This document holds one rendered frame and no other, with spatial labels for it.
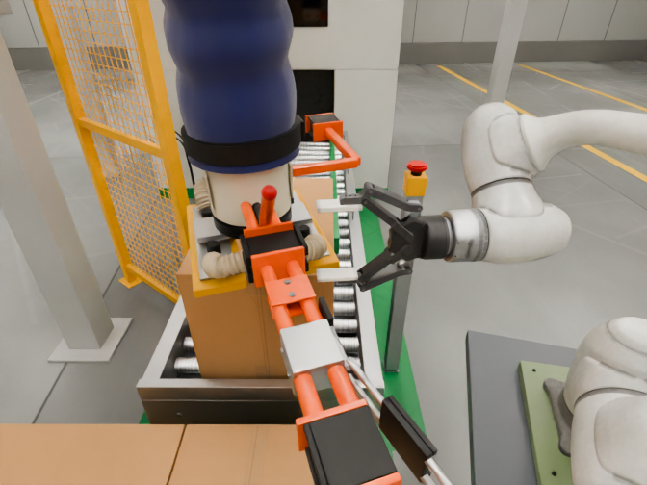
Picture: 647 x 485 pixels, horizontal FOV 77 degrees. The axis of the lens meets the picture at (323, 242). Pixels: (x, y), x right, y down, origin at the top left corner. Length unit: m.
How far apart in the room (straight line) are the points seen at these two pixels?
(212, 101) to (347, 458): 0.55
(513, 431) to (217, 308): 0.76
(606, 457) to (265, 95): 0.76
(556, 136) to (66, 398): 2.10
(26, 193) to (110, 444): 1.05
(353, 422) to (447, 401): 1.60
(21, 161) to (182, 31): 1.27
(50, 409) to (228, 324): 1.24
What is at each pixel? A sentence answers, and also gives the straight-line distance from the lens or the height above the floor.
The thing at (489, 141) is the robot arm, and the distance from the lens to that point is 0.77.
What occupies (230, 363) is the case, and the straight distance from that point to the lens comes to 1.29.
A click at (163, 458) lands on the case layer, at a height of 0.54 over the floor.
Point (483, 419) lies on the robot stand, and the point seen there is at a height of 0.75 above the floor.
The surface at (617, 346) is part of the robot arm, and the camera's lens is 0.89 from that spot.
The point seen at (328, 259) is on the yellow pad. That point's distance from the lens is 0.83.
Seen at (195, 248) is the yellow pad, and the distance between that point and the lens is 0.91.
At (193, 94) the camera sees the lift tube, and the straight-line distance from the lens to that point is 0.75.
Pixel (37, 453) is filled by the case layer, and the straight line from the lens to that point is 1.40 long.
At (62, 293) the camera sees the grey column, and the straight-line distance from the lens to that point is 2.20.
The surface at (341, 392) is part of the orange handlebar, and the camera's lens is 0.47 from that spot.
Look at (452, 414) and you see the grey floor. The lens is 1.99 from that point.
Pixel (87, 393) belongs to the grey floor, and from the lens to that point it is 2.24.
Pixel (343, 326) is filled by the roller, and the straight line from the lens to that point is 1.48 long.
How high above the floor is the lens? 1.58
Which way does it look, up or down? 33 degrees down
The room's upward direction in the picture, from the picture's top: straight up
